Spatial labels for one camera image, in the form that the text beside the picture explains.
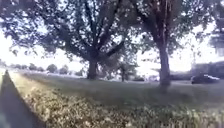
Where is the green grass field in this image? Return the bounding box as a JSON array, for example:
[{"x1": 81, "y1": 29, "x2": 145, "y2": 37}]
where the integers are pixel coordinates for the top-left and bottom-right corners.
[{"x1": 0, "y1": 68, "x2": 224, "y2": 128}]

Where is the small dark tree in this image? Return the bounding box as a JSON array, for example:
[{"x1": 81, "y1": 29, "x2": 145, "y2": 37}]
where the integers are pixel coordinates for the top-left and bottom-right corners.
[{"x1": 115, "y1": 61, "x2": 138, "y2": 83}]

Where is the tall thick-trunked tree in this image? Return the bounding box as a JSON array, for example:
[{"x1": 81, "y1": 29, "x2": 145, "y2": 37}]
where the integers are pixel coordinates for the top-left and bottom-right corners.
[{"x1": 126, "y1": 0, "x2": 224, "y2": 88}]

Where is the grey asphalt road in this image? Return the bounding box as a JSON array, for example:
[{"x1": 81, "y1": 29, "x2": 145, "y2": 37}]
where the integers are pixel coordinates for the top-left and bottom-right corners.
[{"x1": 169, "y1": 79, "x2": 224, "y2": 87}]

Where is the large spreading tree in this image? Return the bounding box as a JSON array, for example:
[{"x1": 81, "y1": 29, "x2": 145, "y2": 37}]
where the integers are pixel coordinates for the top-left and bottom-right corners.
[{"x1": 0, "y1": 0, "x2": 141, "y2": 81}]

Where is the row of distant trees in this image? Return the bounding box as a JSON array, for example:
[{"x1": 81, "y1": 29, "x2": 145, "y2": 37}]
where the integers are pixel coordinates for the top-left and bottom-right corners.
[{"x1": 0, "y1": 59, "x2": 85, "y2": 77}]

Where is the dark car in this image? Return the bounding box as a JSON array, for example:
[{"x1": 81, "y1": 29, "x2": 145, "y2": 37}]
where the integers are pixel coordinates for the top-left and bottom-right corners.
[{"x1": 191, "y1": 74, "x2": 221, "y2": 85}]

